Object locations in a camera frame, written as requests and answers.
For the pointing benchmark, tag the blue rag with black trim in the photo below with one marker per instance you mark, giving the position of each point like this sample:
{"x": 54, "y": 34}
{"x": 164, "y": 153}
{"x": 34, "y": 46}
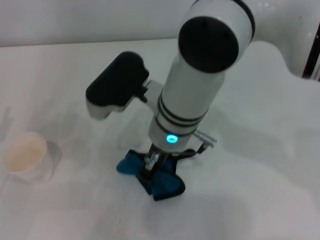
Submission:
{"x": 165, "y": 185}

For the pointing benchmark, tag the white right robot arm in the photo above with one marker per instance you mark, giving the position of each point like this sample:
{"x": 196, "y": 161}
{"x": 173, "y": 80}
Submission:
{"x": 190, "y": 100}

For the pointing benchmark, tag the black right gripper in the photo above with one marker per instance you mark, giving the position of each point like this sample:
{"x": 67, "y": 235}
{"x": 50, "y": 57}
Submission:
{"x": 153, "y": 160}

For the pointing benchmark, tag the white plastic cup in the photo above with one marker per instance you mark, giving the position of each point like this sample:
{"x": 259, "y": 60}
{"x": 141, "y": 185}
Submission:
{"x": 25, "y": 152}

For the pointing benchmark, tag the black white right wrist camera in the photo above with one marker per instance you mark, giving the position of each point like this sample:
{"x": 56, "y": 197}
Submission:
{"x": 115, "y": 82}

